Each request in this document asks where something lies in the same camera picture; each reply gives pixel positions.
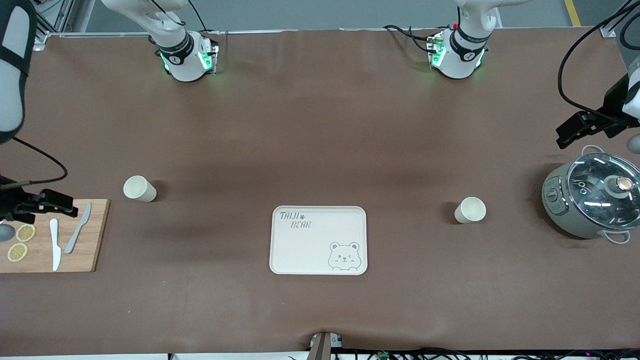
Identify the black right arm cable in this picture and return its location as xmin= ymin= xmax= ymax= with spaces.
xmin=0 ymin=136 xmax=69 ymax=191

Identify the white plastic knife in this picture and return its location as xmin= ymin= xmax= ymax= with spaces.
xmin=49 ymin=218 xmax=62 ymax=272

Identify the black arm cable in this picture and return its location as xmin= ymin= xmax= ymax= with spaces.
xmin=557 ymin=0 xmax=640 ymax=127
xmin=0 ymin=136 xmax=69 ymax=191

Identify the grey electric cooking pot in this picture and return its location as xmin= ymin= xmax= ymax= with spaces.
xmin=541 ymin=145 xmax=640 ymax=246

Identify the grey plastic knife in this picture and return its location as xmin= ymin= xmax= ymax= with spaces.
xmin=64 ymin=202 xmax=93 ymax=255

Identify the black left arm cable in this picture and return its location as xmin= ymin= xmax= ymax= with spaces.
xmin=557 ymin=0 xmax=640 ymax=127

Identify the white plastic cup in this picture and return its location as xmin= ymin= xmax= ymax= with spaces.
xmin=454 ymin=196 xmax=487 ymax=224
xmin=123 ymin=175 xmax=157 ymax=203

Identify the aluminium frame rail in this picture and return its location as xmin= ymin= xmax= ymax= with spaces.
xmin=29 ymin=0 xmax=151 ymax=51

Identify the black base cable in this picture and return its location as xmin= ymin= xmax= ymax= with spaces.
xmin=186 ymin=0 xmax=221 ymax=36
xmin=384 ymin=24 xmax=437 ymax=54

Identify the brown table clamp post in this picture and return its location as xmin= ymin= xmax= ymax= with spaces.
xmin=306 ymin=331 xmax=335 ymax=360

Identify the bamboo cutting board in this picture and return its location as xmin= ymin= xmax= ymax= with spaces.
xmin=0 ymin=199 xmax=110 ymax=274

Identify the glass pot lid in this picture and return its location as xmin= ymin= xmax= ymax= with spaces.
xmin=566 ymin=152 xmax=640 ymax=229

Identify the beige bear print tray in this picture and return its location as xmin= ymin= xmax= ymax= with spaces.
xmin=269 ymin=205 xmax=368 ymax=276

